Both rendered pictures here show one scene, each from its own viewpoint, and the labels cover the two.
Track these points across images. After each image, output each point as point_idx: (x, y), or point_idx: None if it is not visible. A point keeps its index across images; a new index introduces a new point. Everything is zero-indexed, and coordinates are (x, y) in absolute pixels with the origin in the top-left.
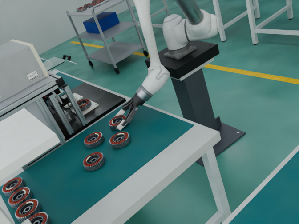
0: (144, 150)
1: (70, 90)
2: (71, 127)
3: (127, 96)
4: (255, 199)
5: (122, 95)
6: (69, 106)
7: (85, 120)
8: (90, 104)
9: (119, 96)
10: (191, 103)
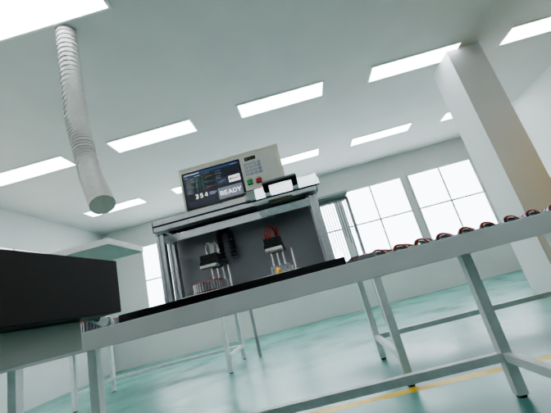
0: None
1: (157, 245)
2: (175, 297)
3: (128, 320)
4: None
5: (148, 315)
6: (229, 277)
7: (165, 301)
8: (193, 290)
9: (145, 308)
10: None
